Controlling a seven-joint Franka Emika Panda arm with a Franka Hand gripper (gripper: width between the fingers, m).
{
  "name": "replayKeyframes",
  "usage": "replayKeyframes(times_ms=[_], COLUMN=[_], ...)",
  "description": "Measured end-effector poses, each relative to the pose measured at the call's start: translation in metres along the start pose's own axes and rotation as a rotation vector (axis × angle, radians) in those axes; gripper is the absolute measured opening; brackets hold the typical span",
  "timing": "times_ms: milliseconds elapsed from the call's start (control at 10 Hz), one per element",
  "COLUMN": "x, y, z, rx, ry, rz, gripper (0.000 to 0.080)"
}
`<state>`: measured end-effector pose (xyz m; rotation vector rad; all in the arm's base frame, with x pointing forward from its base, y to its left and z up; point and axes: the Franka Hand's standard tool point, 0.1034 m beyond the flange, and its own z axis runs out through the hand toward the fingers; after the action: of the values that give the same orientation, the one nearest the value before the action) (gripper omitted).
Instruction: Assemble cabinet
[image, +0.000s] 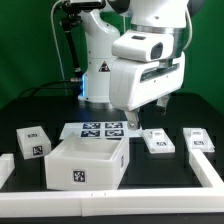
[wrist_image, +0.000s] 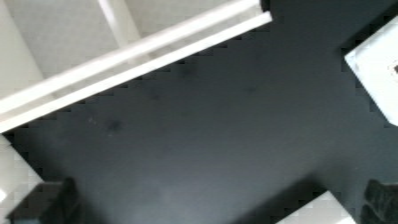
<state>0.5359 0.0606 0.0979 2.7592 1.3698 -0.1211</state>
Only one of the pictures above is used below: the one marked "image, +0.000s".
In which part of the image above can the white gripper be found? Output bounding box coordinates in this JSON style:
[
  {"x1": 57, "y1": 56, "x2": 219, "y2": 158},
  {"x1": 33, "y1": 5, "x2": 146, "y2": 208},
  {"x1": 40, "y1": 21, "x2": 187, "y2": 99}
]
[{"x1": 109, "y1": 53, "x2": 185, "y2": 130}]

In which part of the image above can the white cabinet door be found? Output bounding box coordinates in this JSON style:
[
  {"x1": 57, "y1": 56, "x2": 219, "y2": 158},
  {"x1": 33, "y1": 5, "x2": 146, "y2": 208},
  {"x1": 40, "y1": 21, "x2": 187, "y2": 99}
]
[
  {"x1": 142, "y1": 128, "x2": 175, "y2": 154},
  {"x1": 183, "y1": 128, "x2": 215, "y2": 153}
]

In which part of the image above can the white cabinet body box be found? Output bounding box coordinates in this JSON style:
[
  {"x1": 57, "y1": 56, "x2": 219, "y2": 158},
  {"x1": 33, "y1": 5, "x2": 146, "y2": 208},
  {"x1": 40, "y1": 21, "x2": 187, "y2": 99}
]
[{"x1": 44, "y1": 134, "x2": 130, "y2": 191}]

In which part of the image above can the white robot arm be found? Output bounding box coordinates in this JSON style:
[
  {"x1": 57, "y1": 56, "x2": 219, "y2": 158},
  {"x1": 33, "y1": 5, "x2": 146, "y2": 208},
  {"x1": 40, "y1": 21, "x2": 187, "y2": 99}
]
[{"x1": 58, "y1": 0, "x2": 205, "y2": 130}]

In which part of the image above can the small white cabinet top block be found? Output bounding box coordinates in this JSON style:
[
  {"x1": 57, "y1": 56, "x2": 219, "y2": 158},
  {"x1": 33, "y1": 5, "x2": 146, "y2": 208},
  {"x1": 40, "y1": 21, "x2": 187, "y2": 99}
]
[{"x1": 16, "y1": 126, "x2": 51, "y2": 160}]

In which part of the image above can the white marker sheet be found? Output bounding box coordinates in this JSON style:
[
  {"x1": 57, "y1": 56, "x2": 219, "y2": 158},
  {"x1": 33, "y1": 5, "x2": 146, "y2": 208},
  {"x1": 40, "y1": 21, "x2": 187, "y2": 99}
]
[{"x1": 60, "y1": 121, "x2": 142, "y2": 140}]

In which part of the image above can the white left fence piece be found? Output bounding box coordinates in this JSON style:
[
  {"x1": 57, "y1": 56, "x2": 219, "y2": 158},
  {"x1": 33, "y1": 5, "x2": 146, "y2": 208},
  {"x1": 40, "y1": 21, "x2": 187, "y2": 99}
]
[{"x1": 0, "y1": 154, "x2": 15, "y2": 189}]

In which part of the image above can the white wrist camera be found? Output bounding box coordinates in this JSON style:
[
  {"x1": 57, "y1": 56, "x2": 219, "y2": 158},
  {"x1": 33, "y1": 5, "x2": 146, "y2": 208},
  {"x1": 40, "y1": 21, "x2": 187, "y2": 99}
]
[{"x1": 112, "y1": 30, "x2": 174, "y2": 62}]

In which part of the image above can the white right fence rail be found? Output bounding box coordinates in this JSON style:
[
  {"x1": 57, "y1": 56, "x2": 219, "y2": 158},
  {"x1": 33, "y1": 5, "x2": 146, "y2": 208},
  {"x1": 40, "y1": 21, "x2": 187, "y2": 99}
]
[{"x1": 189, "y1": 149, "x2": 224, "y2": 188}]

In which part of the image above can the white fence rail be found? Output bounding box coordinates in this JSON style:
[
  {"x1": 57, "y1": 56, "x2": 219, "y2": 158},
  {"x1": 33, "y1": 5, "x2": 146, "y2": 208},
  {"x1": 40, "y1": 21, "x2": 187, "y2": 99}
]
[
  {"x1": 189, "y1": 149, "x2": 224, "y2": 188},
  {"x1": 0, "y1": 188, "x2": 224, "y2": 218}
]

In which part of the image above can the white front fence rail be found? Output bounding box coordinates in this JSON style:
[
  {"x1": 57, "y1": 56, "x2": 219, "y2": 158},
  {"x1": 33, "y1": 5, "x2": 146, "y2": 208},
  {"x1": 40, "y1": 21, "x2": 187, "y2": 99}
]
[{"x1": 0, "y1": 188, "x2": 224, "y2": 218}]

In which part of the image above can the black cable hose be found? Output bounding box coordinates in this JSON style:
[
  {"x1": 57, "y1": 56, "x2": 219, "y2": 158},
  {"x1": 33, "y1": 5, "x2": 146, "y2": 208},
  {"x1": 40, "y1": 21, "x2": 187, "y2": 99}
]
[{"x1": 59, "y1": 13, "x2": 84, "y2": 83}]

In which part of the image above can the black floor cable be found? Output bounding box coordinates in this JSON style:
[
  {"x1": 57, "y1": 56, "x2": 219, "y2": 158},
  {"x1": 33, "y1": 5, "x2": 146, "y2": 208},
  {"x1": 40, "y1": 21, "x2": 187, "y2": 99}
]
[{"x1": 18, "y1": 80, "x2": 83, "y2": 98}]

